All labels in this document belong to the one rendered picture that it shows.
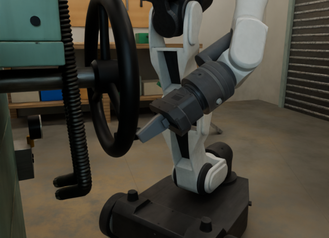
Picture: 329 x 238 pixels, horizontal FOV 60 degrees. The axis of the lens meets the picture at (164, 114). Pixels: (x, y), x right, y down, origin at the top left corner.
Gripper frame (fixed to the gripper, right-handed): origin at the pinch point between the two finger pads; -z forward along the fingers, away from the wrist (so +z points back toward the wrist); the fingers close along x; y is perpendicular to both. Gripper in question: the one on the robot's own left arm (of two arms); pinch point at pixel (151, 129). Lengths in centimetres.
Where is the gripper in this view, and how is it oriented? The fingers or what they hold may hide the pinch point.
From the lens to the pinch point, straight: 54.8
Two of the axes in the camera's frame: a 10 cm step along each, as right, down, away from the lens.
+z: 7.8, -5.8, 2.3
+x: -4.2, -2.2, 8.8
